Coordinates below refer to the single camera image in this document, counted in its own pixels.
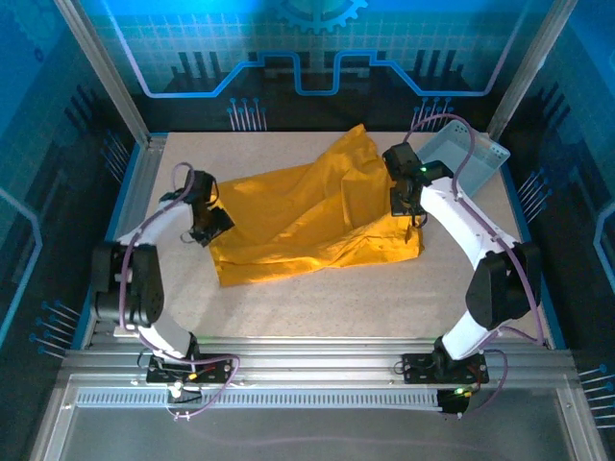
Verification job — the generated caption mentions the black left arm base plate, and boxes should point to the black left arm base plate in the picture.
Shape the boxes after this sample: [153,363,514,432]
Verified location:
[146,353,236,385]

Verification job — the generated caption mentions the aluminium frame post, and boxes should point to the aluminium frame post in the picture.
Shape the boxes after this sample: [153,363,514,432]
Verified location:
[484,0,578,140]
[55,0,155,145]

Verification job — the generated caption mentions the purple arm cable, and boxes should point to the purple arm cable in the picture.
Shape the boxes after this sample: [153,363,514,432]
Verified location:
[406,112,548,419]
[117,161,241,422]

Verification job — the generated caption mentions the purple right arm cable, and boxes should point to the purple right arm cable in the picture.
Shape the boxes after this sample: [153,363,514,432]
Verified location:
[406,112,548,419]

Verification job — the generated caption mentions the small black controller box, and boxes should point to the small black controller box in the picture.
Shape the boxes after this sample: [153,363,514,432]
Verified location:
[436,386,476,417]

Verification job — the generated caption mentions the grey perforated plastic basket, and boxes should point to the grey perforated plastic basket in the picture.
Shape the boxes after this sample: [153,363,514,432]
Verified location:
[415,119,511,198]

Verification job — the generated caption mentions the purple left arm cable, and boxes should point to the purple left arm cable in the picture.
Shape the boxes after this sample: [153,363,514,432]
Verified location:
[117,161,241,422]

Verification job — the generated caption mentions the aluminium side rail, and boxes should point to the aluminium side rail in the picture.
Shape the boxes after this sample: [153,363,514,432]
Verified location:
[93,133,169,347]

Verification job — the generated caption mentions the long aluminium frame rail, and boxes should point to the long aluminium frame rail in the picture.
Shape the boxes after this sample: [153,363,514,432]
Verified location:
[61,335,578,385]

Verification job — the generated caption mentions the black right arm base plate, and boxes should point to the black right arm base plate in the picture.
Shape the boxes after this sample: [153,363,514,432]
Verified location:
[402,352,490,385]

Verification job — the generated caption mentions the slotted grey cable duct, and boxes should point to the slotted grey cable duct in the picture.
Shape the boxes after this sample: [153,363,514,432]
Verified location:
[74,387,443,410]

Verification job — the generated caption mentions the yellow t-shirt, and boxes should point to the yellow t-shirt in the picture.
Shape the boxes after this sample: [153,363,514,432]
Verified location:
[209,123,427,288]

